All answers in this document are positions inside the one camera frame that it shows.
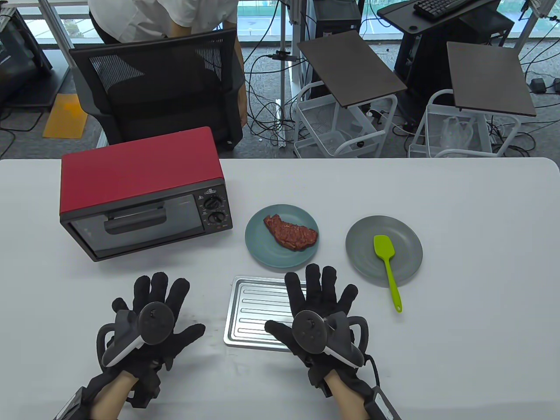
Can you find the clear plastic bag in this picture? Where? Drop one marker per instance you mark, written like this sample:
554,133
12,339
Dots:
457,133

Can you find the black equipment case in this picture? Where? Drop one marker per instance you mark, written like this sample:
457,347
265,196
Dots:
17,57

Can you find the brown grilled steak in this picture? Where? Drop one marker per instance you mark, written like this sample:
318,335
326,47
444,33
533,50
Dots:
291,234

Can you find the black keyboard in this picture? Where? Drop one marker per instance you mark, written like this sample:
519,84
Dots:
442,8

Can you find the grey round plate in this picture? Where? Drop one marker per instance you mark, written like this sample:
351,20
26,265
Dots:
407,249

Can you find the black forearm band module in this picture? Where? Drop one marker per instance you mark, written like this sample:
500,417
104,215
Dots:
72,404
383,404

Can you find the white power strip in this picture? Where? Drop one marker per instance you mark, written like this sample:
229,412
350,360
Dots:
280,127

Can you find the aluminium frame post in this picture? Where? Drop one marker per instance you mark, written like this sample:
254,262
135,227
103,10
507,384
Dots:
532,26
47,8
283,26

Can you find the black mesh office chair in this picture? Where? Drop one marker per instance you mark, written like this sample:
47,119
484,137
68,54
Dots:
153,96

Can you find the black standing desk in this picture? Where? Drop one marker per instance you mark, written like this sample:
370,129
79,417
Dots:
481,26

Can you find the teal round plate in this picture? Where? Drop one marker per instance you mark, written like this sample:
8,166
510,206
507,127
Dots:
267,253

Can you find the yellow floor mat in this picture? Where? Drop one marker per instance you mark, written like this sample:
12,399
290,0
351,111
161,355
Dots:
66,116

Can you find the person's right hand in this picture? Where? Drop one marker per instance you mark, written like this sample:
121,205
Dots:
313,284

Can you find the silver metal baking tray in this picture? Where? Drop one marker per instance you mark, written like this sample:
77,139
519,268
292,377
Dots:
253,315

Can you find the black camera on post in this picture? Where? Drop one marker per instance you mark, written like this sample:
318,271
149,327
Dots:
284,56

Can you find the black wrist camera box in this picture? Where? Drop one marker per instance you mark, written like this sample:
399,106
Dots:
144,391
321,383

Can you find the green dessert spatula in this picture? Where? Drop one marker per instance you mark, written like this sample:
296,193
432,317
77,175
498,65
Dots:
384,249

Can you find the red oven with glass door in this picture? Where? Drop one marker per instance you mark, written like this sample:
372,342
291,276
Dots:
131,175

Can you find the person's left hand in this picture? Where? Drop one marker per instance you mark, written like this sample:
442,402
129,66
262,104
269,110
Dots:
153,288

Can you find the person's right forearm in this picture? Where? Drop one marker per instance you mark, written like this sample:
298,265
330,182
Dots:
348,393

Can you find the black computer tower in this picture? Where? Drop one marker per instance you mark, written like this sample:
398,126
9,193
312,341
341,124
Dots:
337,17

